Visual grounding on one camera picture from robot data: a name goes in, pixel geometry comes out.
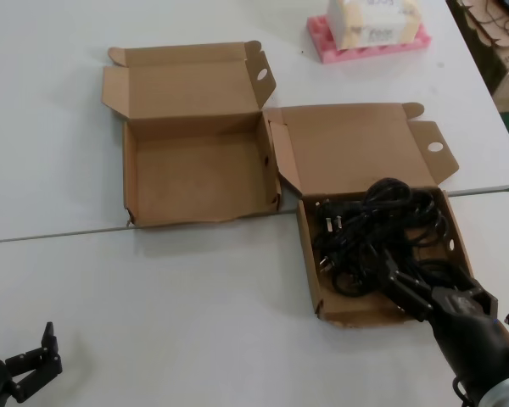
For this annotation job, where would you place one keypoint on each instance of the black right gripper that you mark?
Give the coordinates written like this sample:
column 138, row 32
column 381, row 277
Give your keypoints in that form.
column 471, row 335

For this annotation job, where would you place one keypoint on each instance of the brown open cardboard box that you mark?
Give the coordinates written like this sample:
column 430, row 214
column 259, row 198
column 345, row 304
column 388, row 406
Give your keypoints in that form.
column 356, row 144
column 195, row 169

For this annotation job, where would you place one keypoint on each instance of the white taped box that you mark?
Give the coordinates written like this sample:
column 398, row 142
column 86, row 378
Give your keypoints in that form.
column 365, row 21

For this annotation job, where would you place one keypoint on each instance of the pink foam tray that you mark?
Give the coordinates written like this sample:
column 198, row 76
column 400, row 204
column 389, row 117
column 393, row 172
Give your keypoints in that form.
column 365, row 55

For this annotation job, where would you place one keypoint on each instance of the dark corrugated cardboard stack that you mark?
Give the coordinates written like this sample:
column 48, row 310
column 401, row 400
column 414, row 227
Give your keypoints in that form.
column 475, row 34

